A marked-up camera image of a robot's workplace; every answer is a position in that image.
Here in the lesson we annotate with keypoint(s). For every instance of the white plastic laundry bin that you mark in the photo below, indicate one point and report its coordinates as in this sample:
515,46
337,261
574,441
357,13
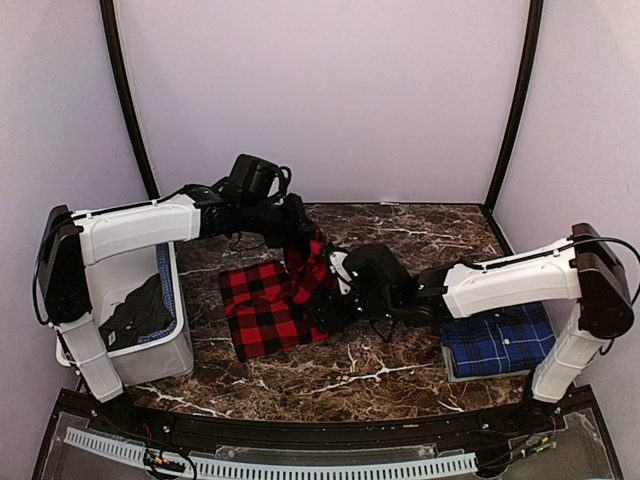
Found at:
110,281

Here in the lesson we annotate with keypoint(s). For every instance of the black frame post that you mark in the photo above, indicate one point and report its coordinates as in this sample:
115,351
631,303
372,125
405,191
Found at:
525,70
125,97

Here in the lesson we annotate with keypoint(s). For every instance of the right black frame post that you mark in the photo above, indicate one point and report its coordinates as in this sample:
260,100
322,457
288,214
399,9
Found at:
525,70

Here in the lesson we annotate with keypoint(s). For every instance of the white slotted cable duct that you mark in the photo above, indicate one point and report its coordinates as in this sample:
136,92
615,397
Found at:
234,462

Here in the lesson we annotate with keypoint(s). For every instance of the folded blue plaid shirt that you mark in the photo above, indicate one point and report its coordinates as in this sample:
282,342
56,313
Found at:
519,336

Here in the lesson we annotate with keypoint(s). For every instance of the black shirt in bin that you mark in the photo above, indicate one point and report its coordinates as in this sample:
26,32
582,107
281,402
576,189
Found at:
141,318

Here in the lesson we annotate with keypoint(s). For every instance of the left black frame post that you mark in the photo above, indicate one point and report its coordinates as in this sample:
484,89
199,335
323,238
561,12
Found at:
125,97

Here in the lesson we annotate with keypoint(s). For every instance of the red black plaid shirt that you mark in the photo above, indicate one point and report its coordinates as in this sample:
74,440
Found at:
265,303

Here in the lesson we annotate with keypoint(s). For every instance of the blue checked shirt in bin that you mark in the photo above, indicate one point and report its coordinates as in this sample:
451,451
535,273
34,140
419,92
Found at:
165,285

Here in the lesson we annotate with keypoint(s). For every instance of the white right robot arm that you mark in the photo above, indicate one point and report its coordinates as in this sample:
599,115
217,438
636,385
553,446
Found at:
581,269

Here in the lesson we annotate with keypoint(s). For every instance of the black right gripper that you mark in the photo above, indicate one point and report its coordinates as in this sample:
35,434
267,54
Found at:
321,316

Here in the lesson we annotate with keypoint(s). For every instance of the folded grey shirt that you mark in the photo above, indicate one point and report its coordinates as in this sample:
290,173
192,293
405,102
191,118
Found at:
476,369

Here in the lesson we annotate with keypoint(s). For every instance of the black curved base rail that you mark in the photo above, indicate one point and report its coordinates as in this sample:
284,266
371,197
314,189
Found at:
486,428

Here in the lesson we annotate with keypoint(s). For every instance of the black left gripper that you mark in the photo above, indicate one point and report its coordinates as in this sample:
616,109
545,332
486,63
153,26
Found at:
296,229

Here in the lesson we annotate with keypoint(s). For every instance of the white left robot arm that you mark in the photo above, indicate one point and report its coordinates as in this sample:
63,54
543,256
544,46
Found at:
89,261

